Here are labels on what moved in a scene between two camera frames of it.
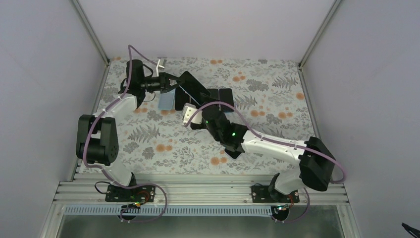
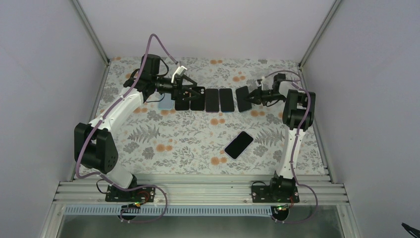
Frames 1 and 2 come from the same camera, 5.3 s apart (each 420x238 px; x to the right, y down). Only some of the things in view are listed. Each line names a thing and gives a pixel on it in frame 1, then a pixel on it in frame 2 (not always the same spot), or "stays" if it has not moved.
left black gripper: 166,77 → 176,94
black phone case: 181,98 stays
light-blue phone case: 166,100 stays
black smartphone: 226,95 stays
